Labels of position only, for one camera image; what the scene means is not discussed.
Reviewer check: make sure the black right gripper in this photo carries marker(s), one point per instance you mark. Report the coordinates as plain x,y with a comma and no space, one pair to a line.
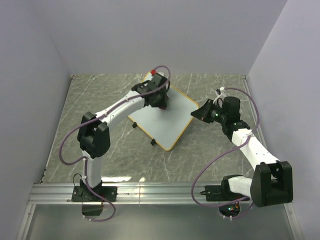
202,113

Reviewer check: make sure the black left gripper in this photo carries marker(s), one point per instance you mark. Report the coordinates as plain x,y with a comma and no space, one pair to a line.
163,103

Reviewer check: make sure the yellow framed whiteboard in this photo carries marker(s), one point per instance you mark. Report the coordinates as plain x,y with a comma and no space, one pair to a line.
166,126

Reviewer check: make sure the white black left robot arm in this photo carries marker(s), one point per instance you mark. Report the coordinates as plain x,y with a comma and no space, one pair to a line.
94,133

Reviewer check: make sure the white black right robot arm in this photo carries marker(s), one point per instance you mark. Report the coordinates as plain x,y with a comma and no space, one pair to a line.
272,181

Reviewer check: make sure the black left whiteboard foot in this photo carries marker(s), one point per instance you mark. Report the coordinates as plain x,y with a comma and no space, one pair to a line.
134,124

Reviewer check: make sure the black whiteboard foot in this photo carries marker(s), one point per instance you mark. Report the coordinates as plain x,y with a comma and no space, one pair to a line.
153,142
134,124

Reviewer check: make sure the black right whiteboard foot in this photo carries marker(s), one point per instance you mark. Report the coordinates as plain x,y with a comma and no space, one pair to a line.
153,142

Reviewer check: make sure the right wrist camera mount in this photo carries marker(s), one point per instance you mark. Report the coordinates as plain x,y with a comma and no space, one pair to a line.
220,93

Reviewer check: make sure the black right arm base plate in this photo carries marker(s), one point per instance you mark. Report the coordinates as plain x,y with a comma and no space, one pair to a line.
213,193

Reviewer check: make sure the aluminium mounting rail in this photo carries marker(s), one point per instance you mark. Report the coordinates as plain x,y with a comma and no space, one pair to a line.
136,193

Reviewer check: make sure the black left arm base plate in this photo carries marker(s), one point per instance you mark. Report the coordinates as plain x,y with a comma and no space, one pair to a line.
83,194

